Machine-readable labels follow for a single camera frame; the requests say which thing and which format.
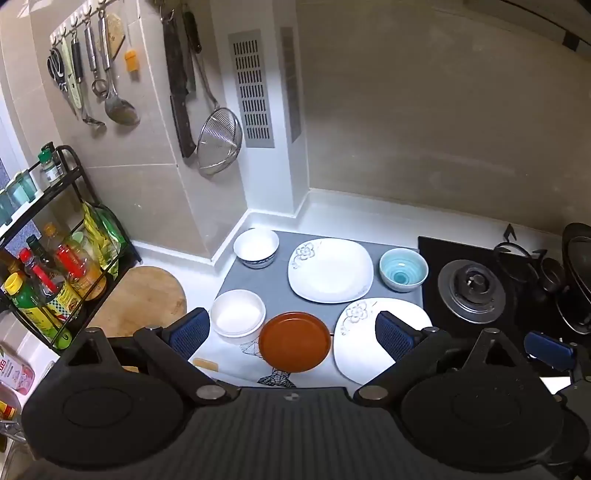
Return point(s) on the grey table mat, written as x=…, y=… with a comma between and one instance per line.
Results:
x=277, y=295

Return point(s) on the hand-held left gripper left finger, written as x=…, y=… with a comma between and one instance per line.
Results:
x=189, y=326

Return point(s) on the round wooden cutting board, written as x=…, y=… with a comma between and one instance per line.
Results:
x=138, y=300

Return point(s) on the black pan support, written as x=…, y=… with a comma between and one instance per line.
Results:
x=526, y=265

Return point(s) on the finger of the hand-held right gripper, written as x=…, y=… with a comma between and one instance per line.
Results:
x=549, y=349

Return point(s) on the black wok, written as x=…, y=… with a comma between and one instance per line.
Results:
x=577, y=277

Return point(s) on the black gas stove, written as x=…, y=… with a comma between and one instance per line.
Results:
x=434, y=263

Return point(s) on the yellow green snack packets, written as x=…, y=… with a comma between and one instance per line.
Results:
x=99, y=235

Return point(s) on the metal ladle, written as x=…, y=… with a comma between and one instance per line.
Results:
x=119, y=106

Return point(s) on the red capped sauce bottle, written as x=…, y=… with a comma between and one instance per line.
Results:
x=44, y=282

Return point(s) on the teal jar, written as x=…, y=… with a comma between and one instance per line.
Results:
x=4, y=206
x=23, y=188

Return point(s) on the pink white packet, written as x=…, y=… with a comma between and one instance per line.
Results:
x=16, y=374

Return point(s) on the round metal burner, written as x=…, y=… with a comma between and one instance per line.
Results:
x=471, y=290

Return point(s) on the green capped spice bottle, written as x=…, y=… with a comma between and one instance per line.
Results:
x=50, y=165

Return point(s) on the plain white bowl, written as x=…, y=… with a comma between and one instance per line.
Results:
x=238, y=314

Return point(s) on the light blue bowl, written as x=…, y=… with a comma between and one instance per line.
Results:
x=403, y=270

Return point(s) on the dark bottle with green cap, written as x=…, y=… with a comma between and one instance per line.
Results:
x=38, y=249

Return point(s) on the dark cleaver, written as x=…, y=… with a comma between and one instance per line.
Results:
x=178, y=94

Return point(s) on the white square floral plate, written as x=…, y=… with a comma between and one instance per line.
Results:
x=358, y=339
x=330, y=270

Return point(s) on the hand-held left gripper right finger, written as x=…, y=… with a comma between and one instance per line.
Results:
x=392, y=333

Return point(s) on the wide grey wall vent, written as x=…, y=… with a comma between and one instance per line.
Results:
x=251, y=90

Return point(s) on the metal slotted spoon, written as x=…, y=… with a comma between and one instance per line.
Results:
x=88, y=115

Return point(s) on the brown round plate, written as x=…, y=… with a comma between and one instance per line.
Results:
x=294, y=342

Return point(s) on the metal mesh strainer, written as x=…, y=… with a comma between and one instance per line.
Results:
x=219, y=144

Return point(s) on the small wooden piece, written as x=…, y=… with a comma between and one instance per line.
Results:
x=206, y=364

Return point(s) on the black scissors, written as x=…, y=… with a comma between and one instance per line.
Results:
x=56, y=69

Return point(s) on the white bowl with blue pattern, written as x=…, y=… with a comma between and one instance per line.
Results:
x=255, y=247

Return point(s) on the metal hanging utensil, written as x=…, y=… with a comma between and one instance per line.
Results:
x=96, y=69

